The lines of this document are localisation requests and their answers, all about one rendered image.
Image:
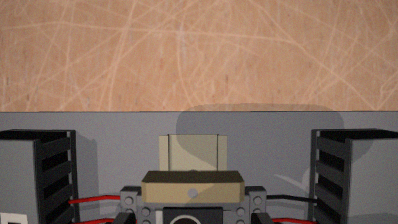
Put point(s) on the grey relay panel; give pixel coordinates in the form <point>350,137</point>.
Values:
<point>344,165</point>

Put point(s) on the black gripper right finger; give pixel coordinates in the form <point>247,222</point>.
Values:
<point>262,218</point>

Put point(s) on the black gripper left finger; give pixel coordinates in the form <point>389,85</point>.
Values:
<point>124,218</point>

